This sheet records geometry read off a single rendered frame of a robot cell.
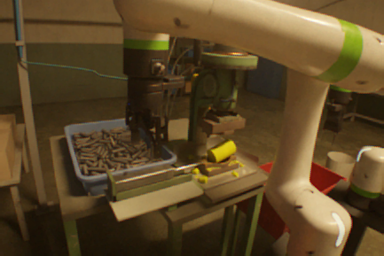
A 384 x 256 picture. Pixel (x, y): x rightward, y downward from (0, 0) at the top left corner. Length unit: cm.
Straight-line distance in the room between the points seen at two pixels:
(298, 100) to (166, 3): 44
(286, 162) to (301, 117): 14
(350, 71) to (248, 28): 20
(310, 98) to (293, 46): 28
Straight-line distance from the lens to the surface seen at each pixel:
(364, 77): 52
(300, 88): 66
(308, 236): 67
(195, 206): 94
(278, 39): 40
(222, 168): 104
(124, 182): 87
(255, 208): 116
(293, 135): 70
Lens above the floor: 153
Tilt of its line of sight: 17 degrees down
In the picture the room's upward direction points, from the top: 4 degrees clockwise
